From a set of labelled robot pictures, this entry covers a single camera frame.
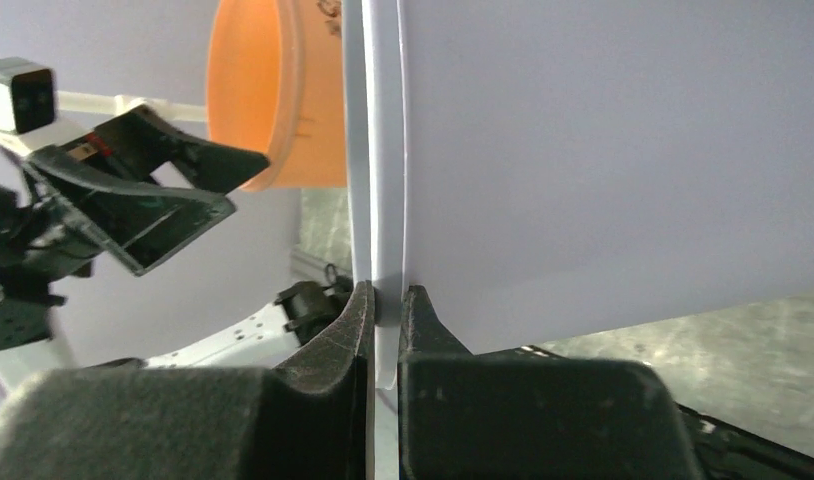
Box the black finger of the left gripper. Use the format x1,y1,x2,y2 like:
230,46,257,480
92,105,270,194
22,146,236,276

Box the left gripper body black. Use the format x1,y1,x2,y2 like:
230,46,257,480
0,185,101,351

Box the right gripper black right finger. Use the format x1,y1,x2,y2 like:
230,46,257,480
398,286,704,479

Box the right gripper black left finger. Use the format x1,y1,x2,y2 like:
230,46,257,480
0,281,376,479

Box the orange plastic bucket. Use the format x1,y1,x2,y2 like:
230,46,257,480
206,0,347,192

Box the grey plastic bucket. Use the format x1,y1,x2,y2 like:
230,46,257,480
340,0,814,480

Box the white pvc pipe frame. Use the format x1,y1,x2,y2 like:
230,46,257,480
57,90,207,123

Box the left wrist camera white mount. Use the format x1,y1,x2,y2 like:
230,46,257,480
0,57,86,157

